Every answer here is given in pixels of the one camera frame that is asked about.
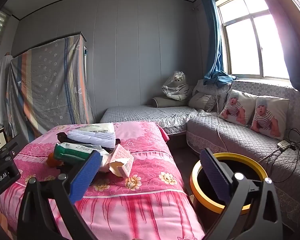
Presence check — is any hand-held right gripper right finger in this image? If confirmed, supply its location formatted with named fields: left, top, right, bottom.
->
left=199, top=148, right=283, bottom=240

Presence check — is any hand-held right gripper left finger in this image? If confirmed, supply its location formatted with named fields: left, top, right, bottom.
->
left=17, top=151, right=102, bottom=240

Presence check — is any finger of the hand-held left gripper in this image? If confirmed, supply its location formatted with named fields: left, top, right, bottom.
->
left=0, top=140, right=19, bottom=167

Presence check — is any green and white packet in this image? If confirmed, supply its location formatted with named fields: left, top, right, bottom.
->
left=53, top=142, right=110, bottom=165

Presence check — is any black bin with yellow rim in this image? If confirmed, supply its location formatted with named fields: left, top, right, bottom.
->
left=189, top=152, right=268, bottom=233

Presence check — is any orange fruit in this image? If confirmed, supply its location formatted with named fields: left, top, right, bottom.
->
left=47, top=153, right=62, bottom=167

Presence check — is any white quilted pack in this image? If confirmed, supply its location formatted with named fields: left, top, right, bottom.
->
left=67, top=129, right=117, bottom=148

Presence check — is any pink carton box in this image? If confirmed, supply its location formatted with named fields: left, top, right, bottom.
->
left=109, top=144, right=135, bottom=178

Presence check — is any white tissue pack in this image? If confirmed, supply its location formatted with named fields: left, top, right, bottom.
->
left=75, top=122, right=115, bottom=137

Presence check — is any grey quilted sofa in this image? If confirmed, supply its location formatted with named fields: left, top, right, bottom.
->
left=186, top=79, right=300, bottom=230

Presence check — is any pink floral blanket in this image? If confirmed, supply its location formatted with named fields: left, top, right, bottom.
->
left=0, top=121, right=207, bottom=240

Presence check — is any white hanging cloth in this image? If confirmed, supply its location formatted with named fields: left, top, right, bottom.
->
left=0, top=54, right=14, bottom=135

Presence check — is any baby print pillow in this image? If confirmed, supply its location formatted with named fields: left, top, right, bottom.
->
left=250, top=95, right=290, bottom=140
left=219, top=89, right=257, bottom=127

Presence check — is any grey cushion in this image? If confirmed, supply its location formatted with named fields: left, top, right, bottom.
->
left=189, top=91, right=219, bottom=112

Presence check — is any striped grey bed sheet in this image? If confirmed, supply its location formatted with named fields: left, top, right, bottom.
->
left=9, top=32, right=97, bottom=140

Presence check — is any grey bolster pillow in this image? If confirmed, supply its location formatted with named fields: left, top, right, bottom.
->
left=150, top=96, right=190, bottom=108

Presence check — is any grey quilted daybed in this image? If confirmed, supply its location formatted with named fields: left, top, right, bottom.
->
left=100, top=105, right=215, bottom=135

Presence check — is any tiger plush in plastic bag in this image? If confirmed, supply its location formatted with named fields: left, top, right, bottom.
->
left=161, top=70, right=190, bottom=102

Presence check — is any window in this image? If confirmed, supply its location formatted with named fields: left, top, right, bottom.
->
left=216, top=0, right=294, bottom=80

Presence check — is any white cable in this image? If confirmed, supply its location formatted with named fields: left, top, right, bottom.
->
left=214, top=80, right=237, bottom=155

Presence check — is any white power adapter with cables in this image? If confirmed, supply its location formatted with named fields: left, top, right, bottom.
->
left=259, top=128, right=300, bottom=164

